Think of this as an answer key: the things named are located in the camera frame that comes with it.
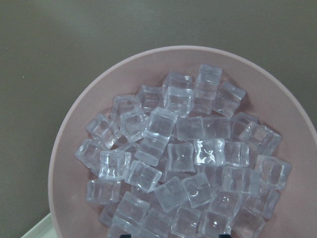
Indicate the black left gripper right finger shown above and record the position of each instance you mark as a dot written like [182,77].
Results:
[224,236]

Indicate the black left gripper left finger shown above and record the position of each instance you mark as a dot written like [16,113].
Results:
[125,236]

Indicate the pile of clear ice cubes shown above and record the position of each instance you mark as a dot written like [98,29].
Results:
[180,161]

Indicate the pink bowl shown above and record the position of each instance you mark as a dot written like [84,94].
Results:
[296,211]

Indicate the cream serving tray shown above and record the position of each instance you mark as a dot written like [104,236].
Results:
[43,229]

